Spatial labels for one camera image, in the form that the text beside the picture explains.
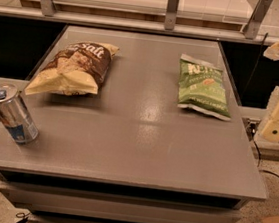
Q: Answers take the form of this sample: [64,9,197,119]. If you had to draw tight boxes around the silver blue drink can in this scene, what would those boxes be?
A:
[0,83,38,145]

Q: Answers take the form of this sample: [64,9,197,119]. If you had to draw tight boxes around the grey drawer cabinet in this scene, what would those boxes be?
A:
[0,169,241,223]

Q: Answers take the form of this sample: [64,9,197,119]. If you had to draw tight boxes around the metal window frame rail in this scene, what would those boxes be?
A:
[0,0,279,45]

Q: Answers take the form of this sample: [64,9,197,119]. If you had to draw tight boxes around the black cable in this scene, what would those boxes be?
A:
[232,29,279,183]

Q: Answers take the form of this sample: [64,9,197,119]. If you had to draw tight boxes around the brown salt chip bag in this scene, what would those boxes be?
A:
[25,41,119,96]

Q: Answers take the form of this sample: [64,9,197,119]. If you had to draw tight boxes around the green jalapeno chip bag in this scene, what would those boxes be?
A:
[178,54,231,121]

